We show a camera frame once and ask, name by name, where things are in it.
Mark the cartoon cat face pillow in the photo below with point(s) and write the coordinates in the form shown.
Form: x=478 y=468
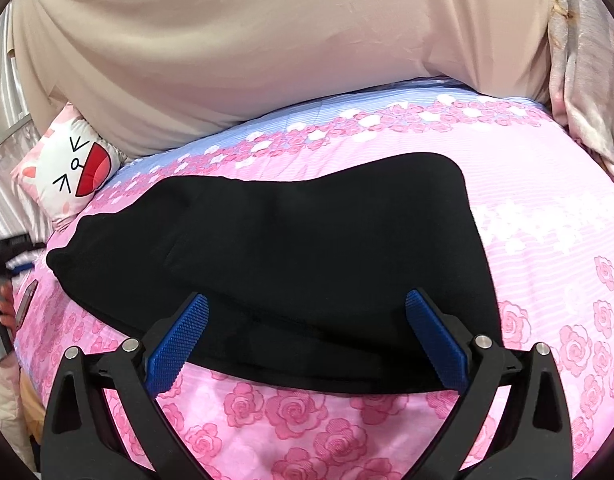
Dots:
x=62 y=170

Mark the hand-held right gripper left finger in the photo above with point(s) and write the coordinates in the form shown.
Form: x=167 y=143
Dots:
x=179 y=342

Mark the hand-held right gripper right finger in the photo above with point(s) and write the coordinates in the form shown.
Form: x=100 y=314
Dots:
x=437 y=340

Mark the metal rail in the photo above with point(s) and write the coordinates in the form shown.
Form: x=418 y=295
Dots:
x=9 y=135

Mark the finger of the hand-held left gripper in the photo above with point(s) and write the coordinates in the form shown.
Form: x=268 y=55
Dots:
x=23 y=268
x=17 y=245

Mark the pink rose bed sheet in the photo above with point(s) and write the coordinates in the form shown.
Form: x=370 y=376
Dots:
x=537 y=240

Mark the silver satin curtain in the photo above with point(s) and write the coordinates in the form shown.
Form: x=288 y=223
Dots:
x=7 y=185

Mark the cream floral cloth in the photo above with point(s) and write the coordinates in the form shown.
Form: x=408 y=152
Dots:
x=587 y=60

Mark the dark smartphone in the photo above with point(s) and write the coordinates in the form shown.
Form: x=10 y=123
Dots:
x=27 y=300

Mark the beige duvet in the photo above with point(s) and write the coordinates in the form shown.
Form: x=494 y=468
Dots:
x=262 y=45

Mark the black pants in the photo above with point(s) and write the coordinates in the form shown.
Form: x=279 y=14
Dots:
x=312 y=240

